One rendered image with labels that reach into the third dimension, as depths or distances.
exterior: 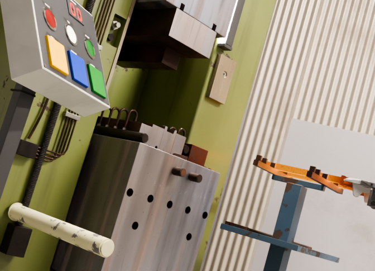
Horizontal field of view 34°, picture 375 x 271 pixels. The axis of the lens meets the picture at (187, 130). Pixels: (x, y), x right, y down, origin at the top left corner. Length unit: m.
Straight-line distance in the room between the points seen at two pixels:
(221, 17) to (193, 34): 0.15
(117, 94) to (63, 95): 0.96
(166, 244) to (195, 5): 0.77
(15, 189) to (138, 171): 0.36
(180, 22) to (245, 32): 0.50
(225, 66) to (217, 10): 0.29
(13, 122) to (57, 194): 0.45
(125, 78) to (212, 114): 0.39
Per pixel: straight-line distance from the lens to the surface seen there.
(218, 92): 2.31
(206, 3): 2.08
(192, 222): 2.04
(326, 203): 4.23
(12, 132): 1.55
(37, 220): 1.72
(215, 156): 2.36
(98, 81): 1.60
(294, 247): 2.06
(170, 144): 2.00
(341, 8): 4.60
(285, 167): 2.33
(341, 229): 4.20
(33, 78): 1.40
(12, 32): 1.43
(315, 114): 4.37
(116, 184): 1.86
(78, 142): 1.95
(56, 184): 1.92
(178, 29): 1.99
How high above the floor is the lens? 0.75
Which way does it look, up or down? 8 degrees up
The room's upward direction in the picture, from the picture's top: 16 degrees clockwise
